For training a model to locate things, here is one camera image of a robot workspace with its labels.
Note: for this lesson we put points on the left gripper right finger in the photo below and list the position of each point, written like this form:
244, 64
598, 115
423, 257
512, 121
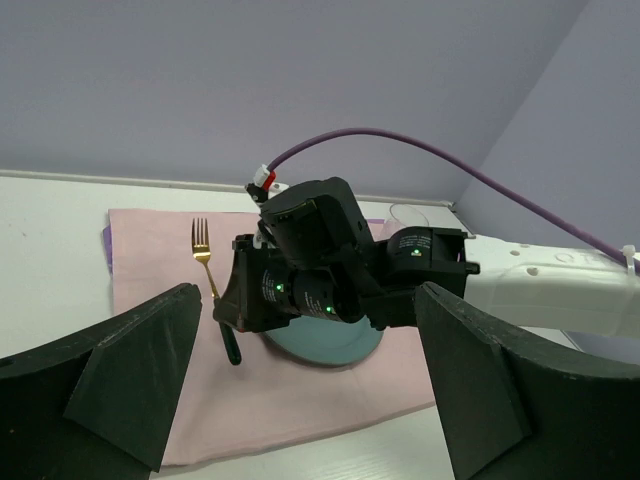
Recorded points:
514, 405

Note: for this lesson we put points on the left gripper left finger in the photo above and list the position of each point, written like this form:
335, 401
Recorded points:
99, 403

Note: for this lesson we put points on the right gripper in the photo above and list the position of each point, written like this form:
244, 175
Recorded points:
314, 262

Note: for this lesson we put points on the gold fork green handle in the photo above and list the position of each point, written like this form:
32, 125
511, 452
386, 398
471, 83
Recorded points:
201, 251

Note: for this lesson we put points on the pink cloth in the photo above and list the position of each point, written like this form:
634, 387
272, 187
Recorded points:
269, 400

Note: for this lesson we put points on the teal plate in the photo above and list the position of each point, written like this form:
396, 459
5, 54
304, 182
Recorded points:
326, 343

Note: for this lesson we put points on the clear drinking glass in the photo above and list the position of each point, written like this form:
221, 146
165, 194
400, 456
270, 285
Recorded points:
403, 216

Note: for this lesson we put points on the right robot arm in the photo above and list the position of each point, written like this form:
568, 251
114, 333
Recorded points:
526, 285

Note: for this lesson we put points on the aluminium table edge rail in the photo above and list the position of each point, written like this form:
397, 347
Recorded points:
187, 185

